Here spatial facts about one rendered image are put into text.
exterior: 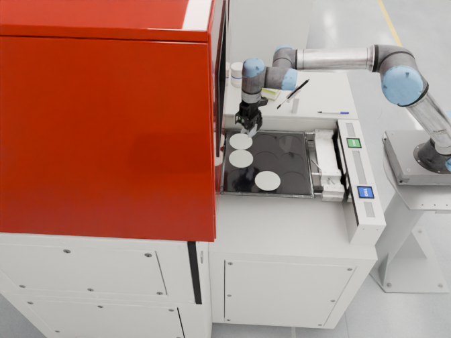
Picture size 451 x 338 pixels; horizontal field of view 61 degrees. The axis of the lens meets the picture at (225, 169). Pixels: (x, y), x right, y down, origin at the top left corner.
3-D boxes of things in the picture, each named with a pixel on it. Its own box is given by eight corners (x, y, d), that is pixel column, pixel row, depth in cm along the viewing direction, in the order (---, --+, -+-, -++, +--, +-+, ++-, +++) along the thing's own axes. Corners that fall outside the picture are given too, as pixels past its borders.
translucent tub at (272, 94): (260, 98, 180) (260, 86, 175) (266, 89, 184) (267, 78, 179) (274, 103, 178) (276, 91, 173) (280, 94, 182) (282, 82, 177)
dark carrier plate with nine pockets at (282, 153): (223, 191, 153) (223, 190, 152) (227, 131, 175) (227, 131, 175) (310, 195, 152) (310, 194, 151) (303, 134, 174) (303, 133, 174)
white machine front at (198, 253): (195, 304, 131) (187, 243, 100) (213, 136, 184) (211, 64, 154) (205, 304, 130) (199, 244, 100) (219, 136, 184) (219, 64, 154)
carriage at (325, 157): (321, 200, 155) (323, 196, 153) (313, 137, 179) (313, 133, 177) (341, 202, 155) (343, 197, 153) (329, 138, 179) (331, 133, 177)
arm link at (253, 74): (265, 70, 130) (239, 68, 131) (262, 96, 138) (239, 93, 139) (267, 57, 135) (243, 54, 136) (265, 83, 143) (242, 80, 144)
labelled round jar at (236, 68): (230, 87, 186) (230, 70, 178) (230, 78, 190) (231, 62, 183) (244, 87, 185) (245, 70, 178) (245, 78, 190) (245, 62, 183)
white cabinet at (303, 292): (212, 328, 205) (207, 253, 144) (222, 186, 269) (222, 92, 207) (333, 335, 203) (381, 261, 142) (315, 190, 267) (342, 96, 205)
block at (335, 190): (323, 194, 154) (324, 190, 151) (321, 188, 156) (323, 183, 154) (343, 196, 153) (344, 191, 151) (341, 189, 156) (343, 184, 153)
